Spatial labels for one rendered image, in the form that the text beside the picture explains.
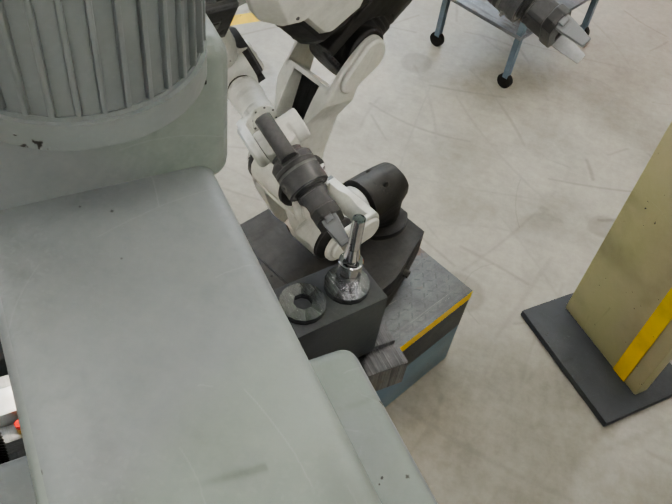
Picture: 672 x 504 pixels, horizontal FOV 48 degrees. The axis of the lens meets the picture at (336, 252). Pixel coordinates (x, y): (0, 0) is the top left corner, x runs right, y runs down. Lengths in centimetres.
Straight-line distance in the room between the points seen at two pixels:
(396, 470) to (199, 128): 39
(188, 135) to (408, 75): 332
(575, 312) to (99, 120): 261
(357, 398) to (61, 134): 43
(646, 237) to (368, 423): 193
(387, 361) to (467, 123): 231
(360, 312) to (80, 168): 84
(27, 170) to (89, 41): 21
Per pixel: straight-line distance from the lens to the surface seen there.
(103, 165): 70
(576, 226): 343
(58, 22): 50
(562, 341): 295
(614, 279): 280
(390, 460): 79
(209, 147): 72
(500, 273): 311
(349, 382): 82
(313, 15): 149
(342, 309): 142
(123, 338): 61
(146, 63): 53
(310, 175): 142
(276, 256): 223
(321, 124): 177
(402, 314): 236
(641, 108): 428
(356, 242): 134
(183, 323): 61
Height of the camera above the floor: 226
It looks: 49 degrees down
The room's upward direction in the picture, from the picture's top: 10 degrees clockwise
